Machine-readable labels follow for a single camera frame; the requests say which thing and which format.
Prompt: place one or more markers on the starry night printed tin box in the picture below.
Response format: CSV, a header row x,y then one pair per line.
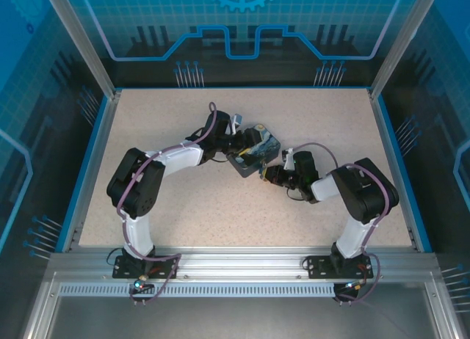
x,y
257,153

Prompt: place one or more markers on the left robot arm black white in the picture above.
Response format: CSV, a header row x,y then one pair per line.
x,y
134,185

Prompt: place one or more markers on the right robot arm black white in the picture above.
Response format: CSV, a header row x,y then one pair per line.
x,y
367,196

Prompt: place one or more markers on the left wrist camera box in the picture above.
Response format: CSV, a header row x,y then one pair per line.
x,y
236,123

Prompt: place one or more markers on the aluminium mounting rail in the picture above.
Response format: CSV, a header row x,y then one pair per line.
x,y
238,260

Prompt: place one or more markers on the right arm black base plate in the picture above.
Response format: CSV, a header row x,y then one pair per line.
x,y
316,269

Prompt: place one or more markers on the aluminium side rail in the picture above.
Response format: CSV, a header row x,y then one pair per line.
x,y
376,108
111,108

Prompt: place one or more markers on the aluminium frame post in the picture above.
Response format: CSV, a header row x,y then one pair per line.
x,y
89,42
398,42

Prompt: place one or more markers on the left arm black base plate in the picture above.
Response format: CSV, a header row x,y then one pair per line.
x,y
121,271

